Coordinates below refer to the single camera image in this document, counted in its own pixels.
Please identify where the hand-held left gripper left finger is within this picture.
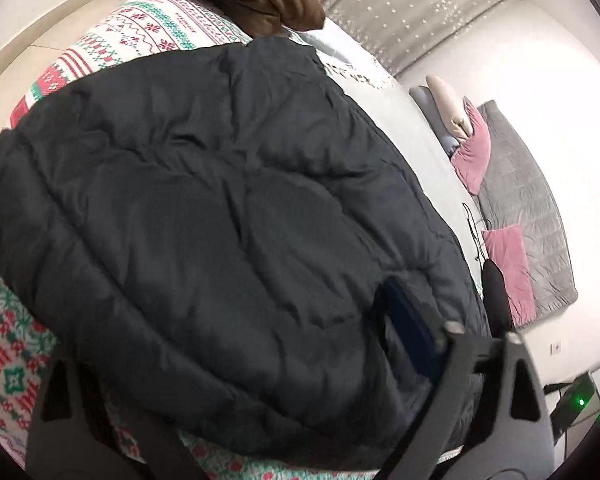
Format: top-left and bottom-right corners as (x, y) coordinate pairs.
(26, 355), (208, 480)

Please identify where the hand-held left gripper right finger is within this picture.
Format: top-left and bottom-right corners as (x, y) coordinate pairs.
(375, 277), (556, 480)

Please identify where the dark navy puffer jacket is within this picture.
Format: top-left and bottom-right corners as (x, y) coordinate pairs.
(0, 37), (494, 472)

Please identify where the black garment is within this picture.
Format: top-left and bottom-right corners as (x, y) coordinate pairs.
(481, 259), (514, 339)

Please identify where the pink pillow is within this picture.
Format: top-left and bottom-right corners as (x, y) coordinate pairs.
(481, 224), (537, 327)
(451, 101), (492, 196)

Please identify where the device with green light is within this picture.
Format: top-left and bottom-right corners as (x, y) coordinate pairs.
(544, 372), (600, 442)

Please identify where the blue-grey pillow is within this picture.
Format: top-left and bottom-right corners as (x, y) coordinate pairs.
(409, 85), (462, 159)

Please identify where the beige pillow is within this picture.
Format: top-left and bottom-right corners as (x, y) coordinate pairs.
(426, 74), (474, 142)

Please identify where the grey star-print curtain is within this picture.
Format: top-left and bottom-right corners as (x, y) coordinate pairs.
(275, 0), (524, 77)

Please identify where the red green patterned blanket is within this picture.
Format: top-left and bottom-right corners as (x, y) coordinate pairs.
(0, 0), (461, 480)

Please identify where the grey cable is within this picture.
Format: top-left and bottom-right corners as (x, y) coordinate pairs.
(461, 202), (487, 262)

